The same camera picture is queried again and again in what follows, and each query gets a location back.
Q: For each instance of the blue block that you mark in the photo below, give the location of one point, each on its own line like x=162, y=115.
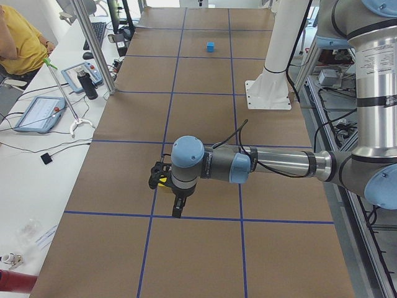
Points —
x=210, y=47

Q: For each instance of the dark red cylinder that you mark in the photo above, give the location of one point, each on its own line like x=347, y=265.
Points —
x=17, y=282

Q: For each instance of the teach pendant tablet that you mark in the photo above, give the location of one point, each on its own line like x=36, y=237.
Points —
x=71, y=77
x=42, y=114

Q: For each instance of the black water bottle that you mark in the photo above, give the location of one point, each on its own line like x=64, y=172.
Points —
x=86, y=82

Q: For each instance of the paper label sheet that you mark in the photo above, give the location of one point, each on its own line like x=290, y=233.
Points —
x=46, y=238

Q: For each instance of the near teach pendant tablet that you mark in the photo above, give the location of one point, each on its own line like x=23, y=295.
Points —
x=42, y=114

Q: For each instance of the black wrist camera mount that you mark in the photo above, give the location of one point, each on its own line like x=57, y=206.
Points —
x=159, y=170

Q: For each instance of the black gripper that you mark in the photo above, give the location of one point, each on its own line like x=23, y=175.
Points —
x=181, y=192

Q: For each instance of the yellow block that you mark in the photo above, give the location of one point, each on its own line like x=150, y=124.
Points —
x=162, y=182

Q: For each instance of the far teach pendant tablet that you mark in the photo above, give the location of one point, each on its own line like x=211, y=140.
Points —
x=71, y=77

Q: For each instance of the black computer mouse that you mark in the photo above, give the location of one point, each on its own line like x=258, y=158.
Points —
x=87, y=56

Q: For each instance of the reacher grabber tool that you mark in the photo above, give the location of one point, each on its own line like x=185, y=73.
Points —
x=77, y=120

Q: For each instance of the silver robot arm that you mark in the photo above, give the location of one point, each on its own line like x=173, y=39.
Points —
x=369, y=170

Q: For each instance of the white metal fitting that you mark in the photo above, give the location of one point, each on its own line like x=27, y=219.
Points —
x=12, y=260

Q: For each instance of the aluminium frame post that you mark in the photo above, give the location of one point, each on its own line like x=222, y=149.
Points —
x=85, y=24

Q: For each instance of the person in yellow shirt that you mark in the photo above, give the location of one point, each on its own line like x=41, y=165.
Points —
x=23, y=47

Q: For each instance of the black keyboard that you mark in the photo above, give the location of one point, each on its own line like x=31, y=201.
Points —
x=99, y=29

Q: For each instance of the small black square device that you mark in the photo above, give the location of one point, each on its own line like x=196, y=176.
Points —
x=46, y=158

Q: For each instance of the white camera mast column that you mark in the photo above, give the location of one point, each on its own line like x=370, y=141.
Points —
x=269, y=91

